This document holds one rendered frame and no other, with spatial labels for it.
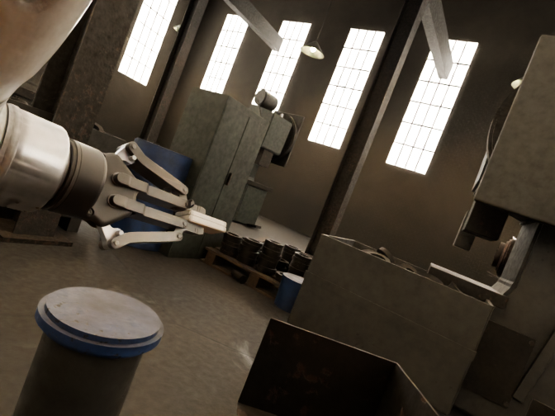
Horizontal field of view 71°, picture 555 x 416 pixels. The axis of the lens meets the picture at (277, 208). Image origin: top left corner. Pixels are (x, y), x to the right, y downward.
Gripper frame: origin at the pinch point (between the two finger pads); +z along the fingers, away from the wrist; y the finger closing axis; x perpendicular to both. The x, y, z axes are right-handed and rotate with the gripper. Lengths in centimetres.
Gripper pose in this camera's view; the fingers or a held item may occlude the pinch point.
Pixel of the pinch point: (201, 222)
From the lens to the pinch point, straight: 54.8
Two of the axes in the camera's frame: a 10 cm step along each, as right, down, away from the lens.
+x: 8.2, -1.4, -5.6
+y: -0.5, 9.5, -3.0
